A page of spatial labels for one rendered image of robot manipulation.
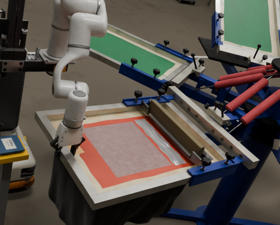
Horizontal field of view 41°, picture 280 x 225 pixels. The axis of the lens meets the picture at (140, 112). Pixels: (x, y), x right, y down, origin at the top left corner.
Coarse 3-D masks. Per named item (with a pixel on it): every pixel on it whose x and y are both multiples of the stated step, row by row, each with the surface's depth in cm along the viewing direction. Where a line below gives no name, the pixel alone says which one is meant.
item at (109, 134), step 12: (108, 120) 189; (120, 120) 192; (132, 120) 195; (84, 132) 174; (96, 132) 177; (108, 132) 180; (120, 132) 183; (132, 132) 186; (144, 132) 189; (84, 144) 167; (96, 144) 169; (108, 144) 172; (120, 144) 174; (132, 144) 177
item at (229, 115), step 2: (226, 114) 211; (228, 114) 212; (230, 114) 213; (228, 116) 210; (230, 116) 211; (232, 116) 212; (212, 118) 203; (230, 118) 208; (232, 118) 209; (234, 118) 210; (236, 118) 211; (214, 120) 202; (230, 120) 207; (232, 120) 208; (234, 120) 210; (236, 120) 211; (232, 122) 210; (234, 122) 211; (218, 124) 203; (232, 124) 211; (234, 124) 212
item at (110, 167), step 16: (144, 144) 180; (96, 160) 160; (112, 160) 163; (128, 160) 166; (144, 160) 169; (160, 160) 173; (96, 176) 152; (112, 176) 155; (128, 176) 157; (144, 176) 160
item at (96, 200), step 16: (48, 112) 173; (64, 112) 177; (96, 112) 188; (112, 112) 194; (176, 112) 207; (48, 128) 164; (192, 128) 198; (208, 144) 190; (64, 160) 152; (80, 176) 144; (176, 176) 161; (96, 192) 139; (112, 192) 142; (128, 192) 144; (144, 192) 149; (96, 208) 137
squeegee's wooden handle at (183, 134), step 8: (152, 104) 196; (160, 104) 195; (152, 112) 197; (160, 112) 192; (168, 112) 190; (160, 120) 193; (168, 120) 188; (176, 120) 186; (168, 128) 188; (176, 128) 183; (184, 128) 182; (176, 136) 184; (184, 136) 179; (192, 136) 178; (184, 144) 180; (192, 144) 176; (200, 144) 174; (192, 152) 176; (200, 152) 173
